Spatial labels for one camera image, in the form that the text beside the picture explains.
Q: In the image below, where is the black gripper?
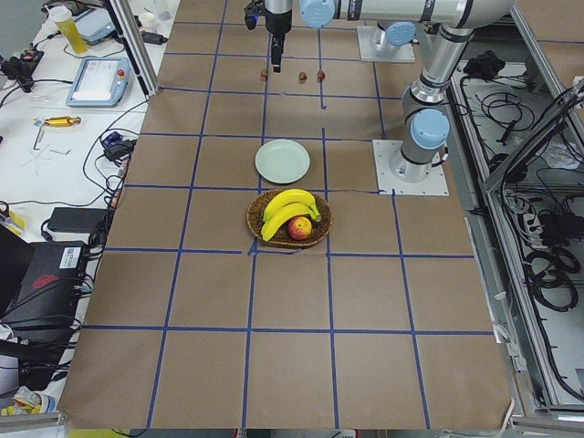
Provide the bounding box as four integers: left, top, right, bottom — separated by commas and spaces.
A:
266, 10, 291, 73

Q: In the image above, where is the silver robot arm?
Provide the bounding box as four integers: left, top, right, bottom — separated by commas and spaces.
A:
391, 1, 513, 183

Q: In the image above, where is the light green plate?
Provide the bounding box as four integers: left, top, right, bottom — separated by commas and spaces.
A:
255, 139, 310, 184

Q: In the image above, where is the yellow banana bunch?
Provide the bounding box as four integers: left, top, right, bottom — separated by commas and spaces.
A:
261, 189, 321, 242

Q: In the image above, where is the blue teach pendant near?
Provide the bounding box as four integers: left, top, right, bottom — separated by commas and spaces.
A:
66, 57, 131, 108

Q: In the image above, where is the blue teach pendant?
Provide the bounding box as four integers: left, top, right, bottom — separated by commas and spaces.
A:
74, 8, 116, 45
66, 57, 131, 108

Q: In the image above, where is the red yellow apple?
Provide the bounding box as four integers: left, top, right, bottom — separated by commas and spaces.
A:
287, 216, 313, 241

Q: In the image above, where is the blue teach pendant far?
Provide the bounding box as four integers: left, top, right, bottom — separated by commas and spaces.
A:
74, 8, 116, 45

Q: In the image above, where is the brown wicker basket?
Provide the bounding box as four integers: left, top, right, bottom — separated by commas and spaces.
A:
246, 189, 332, 248

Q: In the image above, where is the yellow drink bottle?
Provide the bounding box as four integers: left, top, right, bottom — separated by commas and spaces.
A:
48, 5, 88, 54

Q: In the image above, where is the black power adapter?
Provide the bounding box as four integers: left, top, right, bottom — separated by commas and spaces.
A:
47, 207, 106, 234

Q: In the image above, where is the black laptop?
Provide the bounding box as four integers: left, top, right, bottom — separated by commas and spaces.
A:
1, 227, 89, 329

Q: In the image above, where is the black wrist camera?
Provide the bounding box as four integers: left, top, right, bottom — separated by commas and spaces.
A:
244, 0, 265, 30

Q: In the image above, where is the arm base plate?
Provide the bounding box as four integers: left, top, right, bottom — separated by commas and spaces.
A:
357, 26, 415, 64
372, 140, 449, 196

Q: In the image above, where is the aluminium frame post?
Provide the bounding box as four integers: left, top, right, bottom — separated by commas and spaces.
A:
102, 0, 159, 97

